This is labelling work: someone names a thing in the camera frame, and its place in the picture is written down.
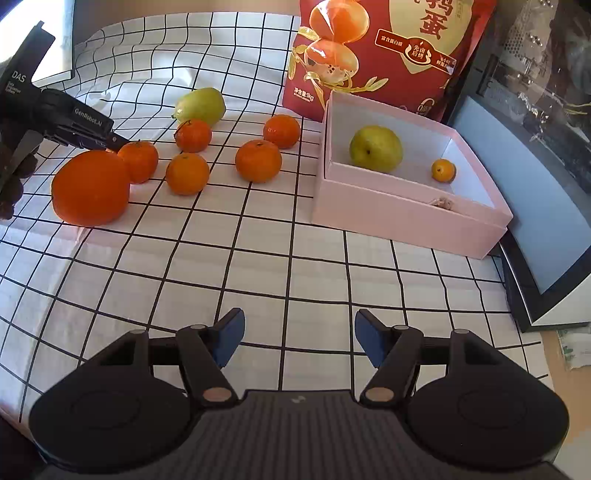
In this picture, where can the white checked cloth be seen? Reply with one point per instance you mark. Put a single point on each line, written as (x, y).
(277, 258)

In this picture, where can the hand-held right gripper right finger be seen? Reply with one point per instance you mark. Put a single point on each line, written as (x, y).
(369, 339)

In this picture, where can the red snack bag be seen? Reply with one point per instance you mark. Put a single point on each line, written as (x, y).
(415, 60)

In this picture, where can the large orange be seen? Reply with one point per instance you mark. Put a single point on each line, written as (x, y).
(90, 189)

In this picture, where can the green pear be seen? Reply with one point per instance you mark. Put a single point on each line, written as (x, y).
(202, 106)
(375, 149)

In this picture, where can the person's left hand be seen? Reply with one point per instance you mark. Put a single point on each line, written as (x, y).
(16, 189)

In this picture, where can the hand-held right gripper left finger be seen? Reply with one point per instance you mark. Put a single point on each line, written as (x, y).
(231, 334)

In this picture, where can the black framed board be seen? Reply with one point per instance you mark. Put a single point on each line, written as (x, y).
(531, 198)

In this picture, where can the small orange mandarin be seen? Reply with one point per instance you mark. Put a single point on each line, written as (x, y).
(443, 170)

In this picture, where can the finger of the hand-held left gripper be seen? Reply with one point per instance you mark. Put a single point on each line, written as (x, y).
(120, 141)

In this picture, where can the pink cardboard box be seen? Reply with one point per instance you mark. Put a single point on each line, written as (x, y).
(406, 224)

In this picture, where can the printed paper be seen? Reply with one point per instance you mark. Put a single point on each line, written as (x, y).
(574, 345)

